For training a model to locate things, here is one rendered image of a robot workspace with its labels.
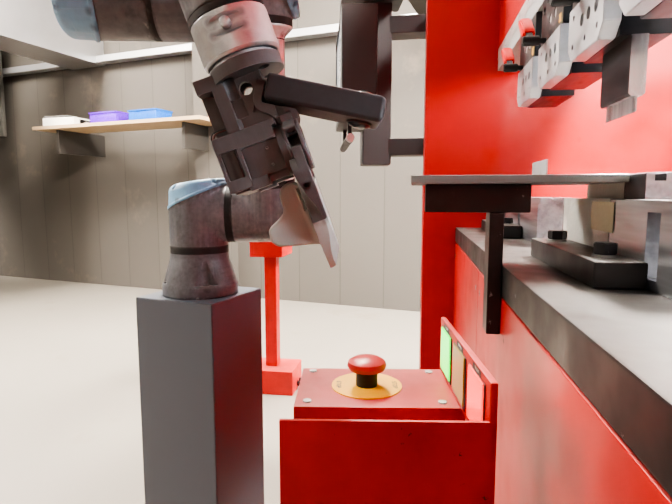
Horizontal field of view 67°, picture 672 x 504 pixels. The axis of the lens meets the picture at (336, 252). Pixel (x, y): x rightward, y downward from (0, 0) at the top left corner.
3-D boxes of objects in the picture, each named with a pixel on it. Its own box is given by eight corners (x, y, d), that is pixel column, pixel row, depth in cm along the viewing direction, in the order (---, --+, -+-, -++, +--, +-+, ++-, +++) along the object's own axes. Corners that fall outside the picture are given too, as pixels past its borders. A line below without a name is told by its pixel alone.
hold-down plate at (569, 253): (530, 255, 83) (531, 237, 83) (564, 256, 82) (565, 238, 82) (592, 289, 54) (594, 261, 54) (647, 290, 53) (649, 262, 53)
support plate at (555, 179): (411, 185, 83) (411, 179, 83) (581, 185, 79) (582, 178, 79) (410, 183, 65) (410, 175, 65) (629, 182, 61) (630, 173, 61)
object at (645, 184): (586, 198, 77) (587, 178, 77) (607, 198, 77) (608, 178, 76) (644, 199, 58) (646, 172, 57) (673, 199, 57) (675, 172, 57)
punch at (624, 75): (599, 122, 74) (602, 55, 73) (613, 122, 74) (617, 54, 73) (627, 111, 64) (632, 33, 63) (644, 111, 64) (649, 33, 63)
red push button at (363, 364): (347, 383, 54) (347, 351, 54) (384, 384, 54) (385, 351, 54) (347, 398, 50) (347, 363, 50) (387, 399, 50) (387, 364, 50)
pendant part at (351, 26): (335, 131, 214) (335, 43, 210) (364, 132, 214) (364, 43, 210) (341, 115, 169) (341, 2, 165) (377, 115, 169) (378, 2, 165)
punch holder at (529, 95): (516, 108, 118) (519, 34, 116) (555, 107, 116) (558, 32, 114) (531, 96, 103) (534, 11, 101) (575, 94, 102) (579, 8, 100)
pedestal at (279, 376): (256, 378, 270) (253, 223, 260) (301, 381, 266) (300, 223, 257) (243, 393, 250) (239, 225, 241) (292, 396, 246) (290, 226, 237)
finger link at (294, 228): (289, 282, 51) (256, 195, 50) (345, 262, 51) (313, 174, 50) (286, 287, 48) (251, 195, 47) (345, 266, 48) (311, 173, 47)
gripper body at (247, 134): (247, 201, 54) (206, 92, 53) (323, 173, 53) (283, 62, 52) (232, 201, 46) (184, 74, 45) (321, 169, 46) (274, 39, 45)
